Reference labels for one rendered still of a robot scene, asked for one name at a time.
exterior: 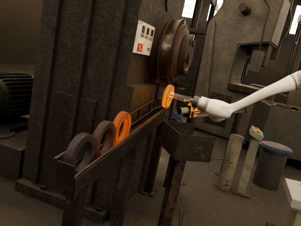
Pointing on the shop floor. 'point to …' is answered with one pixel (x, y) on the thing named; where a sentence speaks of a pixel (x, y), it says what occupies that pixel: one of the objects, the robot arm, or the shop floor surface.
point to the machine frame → (89, 92)
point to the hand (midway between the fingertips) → (169, 93)
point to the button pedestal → (240, 189)
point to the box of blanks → (277, 125)
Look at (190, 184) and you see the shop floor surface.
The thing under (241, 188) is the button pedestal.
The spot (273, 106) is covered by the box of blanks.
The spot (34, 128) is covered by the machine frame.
